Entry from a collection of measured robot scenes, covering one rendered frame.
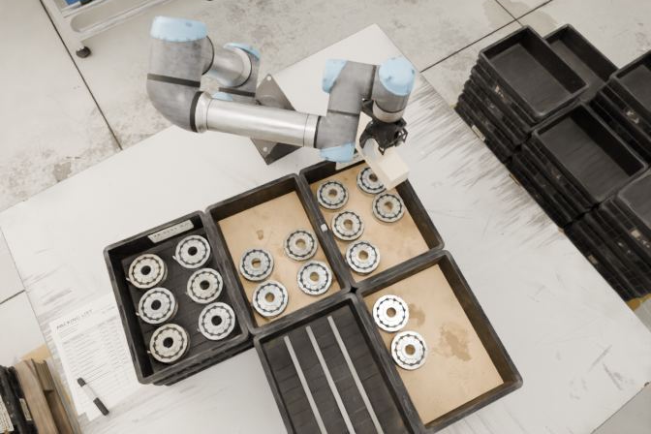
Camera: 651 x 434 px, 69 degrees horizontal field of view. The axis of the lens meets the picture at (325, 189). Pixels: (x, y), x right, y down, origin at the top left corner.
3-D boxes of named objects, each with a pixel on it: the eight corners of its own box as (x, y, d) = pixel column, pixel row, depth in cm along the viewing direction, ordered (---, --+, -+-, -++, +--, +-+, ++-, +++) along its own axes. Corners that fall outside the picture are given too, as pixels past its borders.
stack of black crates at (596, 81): (508, 76, 258) (525, 46, 237) (548, 51, 265) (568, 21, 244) (560, 129, 245) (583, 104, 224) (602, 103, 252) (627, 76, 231)
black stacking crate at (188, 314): (117, 260, 145) (102, 248, 135) (210, 222, 151) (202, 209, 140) (154, 387, 131) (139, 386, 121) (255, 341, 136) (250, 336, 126)
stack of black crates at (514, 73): (450, 108, 249) (477, 51, 208) (494, 83, 256) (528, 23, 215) (502, 167, 236) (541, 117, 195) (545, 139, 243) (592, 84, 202)
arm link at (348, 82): (317, 107, 102) (367, 115, 101) (325, 53, 100) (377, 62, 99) (320, 108, 109) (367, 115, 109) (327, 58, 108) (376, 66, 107)
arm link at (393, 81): (379, 50, 100) (419, 56, 100) (373, 82, 110) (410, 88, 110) (374, 80, 97) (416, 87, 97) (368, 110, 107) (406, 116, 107)
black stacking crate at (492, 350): (351, 298, 142) (354, 291, 131) (437, 259, 147) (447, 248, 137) (415, 435, 127) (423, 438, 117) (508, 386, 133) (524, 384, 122)
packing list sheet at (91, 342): (43, 326, 148) (42, 326, 147) (112, 286, 153) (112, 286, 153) (82, 425, 137) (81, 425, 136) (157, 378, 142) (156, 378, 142)
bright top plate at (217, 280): (182, 278, 139) (182, 277, 138) (215, 263, 141) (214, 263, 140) (195, 309, 135) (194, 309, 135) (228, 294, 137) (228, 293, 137)
